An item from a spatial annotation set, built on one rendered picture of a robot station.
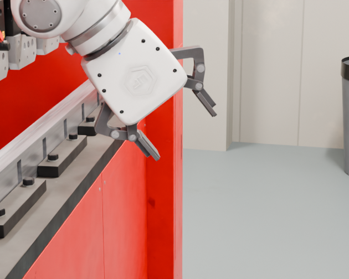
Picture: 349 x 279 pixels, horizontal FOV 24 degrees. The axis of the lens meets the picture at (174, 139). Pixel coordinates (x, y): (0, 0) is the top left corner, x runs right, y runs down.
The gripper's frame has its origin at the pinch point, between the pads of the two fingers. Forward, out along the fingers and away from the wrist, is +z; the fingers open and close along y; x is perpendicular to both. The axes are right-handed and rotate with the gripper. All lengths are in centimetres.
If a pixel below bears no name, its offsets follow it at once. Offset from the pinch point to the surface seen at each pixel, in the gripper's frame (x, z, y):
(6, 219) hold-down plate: 59, 15, -44
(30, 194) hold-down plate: 74, 19, -41
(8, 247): 51, 17, -45
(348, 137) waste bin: 328, 198, 53
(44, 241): 59, 24, -41
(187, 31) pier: 406, 109, 16
